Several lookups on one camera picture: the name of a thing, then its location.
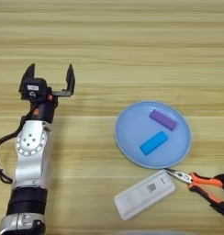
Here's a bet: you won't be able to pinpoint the white rectangular plastic case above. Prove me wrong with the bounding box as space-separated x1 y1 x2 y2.
114 169 176 221

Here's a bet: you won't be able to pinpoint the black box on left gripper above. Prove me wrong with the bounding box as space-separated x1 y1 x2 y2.
20 77 50 100

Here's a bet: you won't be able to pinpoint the blue rectangular block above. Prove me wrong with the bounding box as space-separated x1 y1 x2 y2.
139 130 169 156

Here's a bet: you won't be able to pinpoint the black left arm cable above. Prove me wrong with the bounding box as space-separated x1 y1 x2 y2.
0 123 26 185

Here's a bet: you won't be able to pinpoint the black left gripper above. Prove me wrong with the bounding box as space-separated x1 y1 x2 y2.
18 62 76 124

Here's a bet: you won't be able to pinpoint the orange black handled pliers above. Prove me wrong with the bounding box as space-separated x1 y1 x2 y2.
163 167 224 215

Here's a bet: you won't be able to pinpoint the purple rectangular block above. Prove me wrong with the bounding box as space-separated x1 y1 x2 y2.
149 109 179 132

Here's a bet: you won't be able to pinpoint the light blue round plate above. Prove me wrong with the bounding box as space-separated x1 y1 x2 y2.
114 100 193 170

